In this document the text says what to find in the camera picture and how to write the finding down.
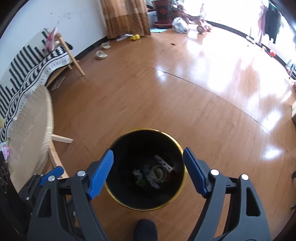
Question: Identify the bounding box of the black gold trash bin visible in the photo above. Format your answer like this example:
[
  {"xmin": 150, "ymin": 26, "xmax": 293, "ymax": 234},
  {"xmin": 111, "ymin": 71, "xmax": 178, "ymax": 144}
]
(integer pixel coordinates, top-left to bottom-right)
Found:
[{"xmin": 105, "ymin": 128, "xmax": 186, "ymax": 211}]

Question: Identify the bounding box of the round wooden table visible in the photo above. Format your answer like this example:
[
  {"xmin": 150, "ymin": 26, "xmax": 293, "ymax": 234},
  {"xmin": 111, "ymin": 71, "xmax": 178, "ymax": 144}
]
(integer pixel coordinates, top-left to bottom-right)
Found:
[{"xmin": 8, "ymin": 85, "xmax": 73, "ymax": 192}]

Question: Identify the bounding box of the pink purple toy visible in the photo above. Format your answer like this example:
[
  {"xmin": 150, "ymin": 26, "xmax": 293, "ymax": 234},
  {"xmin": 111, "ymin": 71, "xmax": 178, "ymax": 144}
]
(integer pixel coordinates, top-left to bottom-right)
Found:
[{"xmin": 0, "ymin": 138, "xmax": 10, "ymax": 160}]

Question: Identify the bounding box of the black shoe tip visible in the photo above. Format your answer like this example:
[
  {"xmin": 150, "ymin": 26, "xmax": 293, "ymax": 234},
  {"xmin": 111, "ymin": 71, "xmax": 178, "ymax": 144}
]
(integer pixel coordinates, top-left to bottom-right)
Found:
[{"xmin": 133, "ymin": 219, "xmax": 158, "ymax": 241}]

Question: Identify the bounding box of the black white striped sofa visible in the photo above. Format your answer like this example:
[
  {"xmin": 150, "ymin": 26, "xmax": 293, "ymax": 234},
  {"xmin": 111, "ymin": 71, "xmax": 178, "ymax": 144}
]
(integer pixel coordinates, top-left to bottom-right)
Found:
[{"xmin": 1, "ymin": 28, "xmax": 71, "ymax": 142}]

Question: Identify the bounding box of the pink cartoon cushion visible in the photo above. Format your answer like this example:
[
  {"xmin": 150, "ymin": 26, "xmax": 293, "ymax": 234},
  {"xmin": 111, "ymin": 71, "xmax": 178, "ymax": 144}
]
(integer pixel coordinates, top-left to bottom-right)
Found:
[{"xmin": 45, "ymin": 22, "xmax": 59, "ymax": 56}]

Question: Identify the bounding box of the beige slipper far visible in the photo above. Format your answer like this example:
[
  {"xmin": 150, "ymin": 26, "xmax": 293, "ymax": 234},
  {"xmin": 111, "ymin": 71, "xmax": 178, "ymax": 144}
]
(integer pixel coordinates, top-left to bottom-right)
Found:
[{"xmin": 100, "ymin": 43, "xmax": 111, "ymax": 50}]

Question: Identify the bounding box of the yellow toy on floor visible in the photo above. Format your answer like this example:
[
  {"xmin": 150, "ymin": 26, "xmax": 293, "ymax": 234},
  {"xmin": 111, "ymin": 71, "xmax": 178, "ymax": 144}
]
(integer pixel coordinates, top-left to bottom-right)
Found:
[{"xmin": 130, "ymin": 34, "xmax": 141, "ymax": 41}]

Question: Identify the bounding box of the brown curtain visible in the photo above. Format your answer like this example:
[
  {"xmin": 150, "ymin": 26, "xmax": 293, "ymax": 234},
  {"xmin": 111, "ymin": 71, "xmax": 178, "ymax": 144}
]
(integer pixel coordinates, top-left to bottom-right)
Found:
[{"xmin": 100, "ymin": 0, "xmax": 151, "ymax": 39}]

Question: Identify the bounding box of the silver plastic bag bundle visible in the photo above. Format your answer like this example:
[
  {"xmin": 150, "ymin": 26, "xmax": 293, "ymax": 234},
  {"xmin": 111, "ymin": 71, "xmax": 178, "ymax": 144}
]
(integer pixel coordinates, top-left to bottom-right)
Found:
[{"xmin": 172, "ymin": 17, "xmax": 189, "ymax": 34}]

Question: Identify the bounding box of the red flower pot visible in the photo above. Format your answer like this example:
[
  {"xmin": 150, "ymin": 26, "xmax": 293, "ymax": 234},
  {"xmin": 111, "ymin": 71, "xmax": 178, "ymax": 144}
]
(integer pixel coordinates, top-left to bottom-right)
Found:
[{"xmin": 152, "ymin": 0, "xmax": 173, "ymax": 28}]

